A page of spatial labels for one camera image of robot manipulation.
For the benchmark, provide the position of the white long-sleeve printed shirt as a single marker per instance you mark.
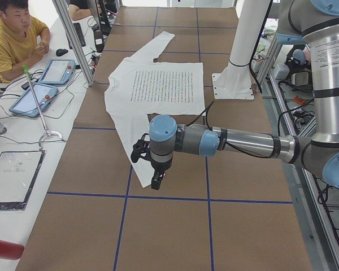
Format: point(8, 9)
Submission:
point(139, 86)

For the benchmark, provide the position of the blue teach pendant near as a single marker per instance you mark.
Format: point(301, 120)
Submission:
point(26, 104)

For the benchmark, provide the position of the metal reacher stick green handle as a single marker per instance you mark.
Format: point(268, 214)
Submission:
point(48, 133)

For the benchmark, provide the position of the man in yellow shirt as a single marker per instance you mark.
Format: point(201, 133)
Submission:
point(24, 40)

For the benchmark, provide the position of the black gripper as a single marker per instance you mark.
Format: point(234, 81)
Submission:
point(161, 167)

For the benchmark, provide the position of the blue teach pendant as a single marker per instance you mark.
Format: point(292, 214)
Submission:
point(58, 72)
point(26, 104)

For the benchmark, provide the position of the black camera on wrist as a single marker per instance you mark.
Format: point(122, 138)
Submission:
point(141, 149)

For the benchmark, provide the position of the black keyboard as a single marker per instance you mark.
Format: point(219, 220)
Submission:
point(79, 33)

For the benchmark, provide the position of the aluminium frame post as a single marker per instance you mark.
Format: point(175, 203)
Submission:
point(67, 23)

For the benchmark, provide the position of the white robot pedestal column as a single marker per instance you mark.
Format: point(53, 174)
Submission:
point(235, 80)

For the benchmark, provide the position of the black computer mouse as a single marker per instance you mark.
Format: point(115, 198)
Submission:
point(61, 52)

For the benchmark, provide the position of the red bottle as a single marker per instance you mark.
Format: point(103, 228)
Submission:
point(10, 251)

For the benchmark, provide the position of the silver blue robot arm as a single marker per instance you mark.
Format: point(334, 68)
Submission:
point(315, 23)

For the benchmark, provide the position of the blue teach pendant far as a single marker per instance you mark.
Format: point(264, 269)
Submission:
point(58, 72)

